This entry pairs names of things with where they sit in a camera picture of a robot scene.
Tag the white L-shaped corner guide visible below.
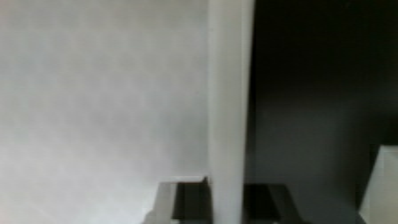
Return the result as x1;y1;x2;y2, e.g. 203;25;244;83
360;146;398;224

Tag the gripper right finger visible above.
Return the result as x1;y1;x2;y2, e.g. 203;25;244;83
244;183;310;224

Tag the white desk top tray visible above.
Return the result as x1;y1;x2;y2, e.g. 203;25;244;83
0;0;255;224

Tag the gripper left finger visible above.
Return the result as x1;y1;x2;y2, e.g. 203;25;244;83
143;177;212;224

